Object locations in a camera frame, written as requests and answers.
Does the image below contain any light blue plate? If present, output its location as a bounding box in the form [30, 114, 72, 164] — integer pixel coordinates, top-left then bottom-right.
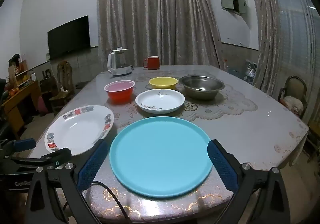
[109, 116, 213, 198]

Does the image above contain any black cable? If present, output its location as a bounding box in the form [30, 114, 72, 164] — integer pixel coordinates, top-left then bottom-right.
[90, 182, 129, 224]

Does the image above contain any wooden side desk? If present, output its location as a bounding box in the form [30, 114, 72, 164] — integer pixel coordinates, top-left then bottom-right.
[1, 80, 42, 139]

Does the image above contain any beige sheer-backed curtain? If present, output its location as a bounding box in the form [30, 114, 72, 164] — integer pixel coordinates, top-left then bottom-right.
[246, 0, 320, 119]

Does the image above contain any white electric kettle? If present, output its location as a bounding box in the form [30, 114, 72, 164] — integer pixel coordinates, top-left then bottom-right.
[107, 48, 133, 76]

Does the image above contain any red bowl pink inside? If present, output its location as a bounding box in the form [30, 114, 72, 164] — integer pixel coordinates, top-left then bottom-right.
[104, 80, 136, 104]

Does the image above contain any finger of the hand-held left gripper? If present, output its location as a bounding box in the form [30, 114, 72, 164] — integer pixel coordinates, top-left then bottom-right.
[15, 148, 72, 167]
[0, 138, 37, 157]

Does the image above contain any white floral rim plate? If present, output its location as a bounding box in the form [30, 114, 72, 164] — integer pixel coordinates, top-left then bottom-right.
[44, 105, 114, 156]

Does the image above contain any pink plastic stool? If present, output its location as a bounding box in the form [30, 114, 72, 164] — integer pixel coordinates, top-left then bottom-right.
[37, 96, 48, 116]

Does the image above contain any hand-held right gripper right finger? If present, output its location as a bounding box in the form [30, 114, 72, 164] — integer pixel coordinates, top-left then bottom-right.
[207, 139, 292, 224]

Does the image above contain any plain white deep plate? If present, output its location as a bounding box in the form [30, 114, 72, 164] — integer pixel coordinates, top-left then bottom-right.
[135, 89, 186, 114]

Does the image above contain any carved wooden chair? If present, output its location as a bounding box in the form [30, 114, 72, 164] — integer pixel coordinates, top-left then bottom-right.
[49, 60, 75, 114]

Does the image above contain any wooden desktop shelf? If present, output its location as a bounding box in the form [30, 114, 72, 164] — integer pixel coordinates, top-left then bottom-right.
[7, 54, 30, 89]

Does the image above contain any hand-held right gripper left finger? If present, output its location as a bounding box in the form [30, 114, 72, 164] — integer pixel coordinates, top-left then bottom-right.
[25, 140, 109, 224]

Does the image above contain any stainless steel bowl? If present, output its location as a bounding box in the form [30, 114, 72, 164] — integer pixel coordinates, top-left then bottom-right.
[179, 75, 225, 101]

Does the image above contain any floral lace table mat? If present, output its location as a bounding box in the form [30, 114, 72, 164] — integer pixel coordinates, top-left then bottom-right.
[105, 69, 258, 128]

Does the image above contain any cushioned round-back chair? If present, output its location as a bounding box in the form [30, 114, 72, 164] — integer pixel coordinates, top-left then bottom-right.
[278, 76, 308, 119]

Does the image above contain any black wall television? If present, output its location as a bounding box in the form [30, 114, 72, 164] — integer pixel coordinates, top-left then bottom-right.
[47, 15, 91, 60]

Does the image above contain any red mug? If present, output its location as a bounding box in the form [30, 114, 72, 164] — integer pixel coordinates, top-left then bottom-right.
[143, 56, 160, 70]

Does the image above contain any yellow bowl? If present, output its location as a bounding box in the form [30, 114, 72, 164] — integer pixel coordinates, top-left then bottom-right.
[149, 77, 178, 90]

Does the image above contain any beige velvet curtain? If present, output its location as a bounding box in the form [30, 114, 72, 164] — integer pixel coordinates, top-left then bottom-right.
[97, 0, 225, 69]

